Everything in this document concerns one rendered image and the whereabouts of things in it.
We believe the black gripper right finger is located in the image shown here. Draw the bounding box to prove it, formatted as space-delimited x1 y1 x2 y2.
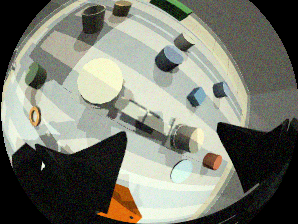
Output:
217 119 290 193

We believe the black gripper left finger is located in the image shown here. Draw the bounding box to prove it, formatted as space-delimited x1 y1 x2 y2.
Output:
35 132 128 214

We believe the light blue cube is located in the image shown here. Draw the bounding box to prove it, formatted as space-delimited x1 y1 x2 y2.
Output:
186 87 206 107

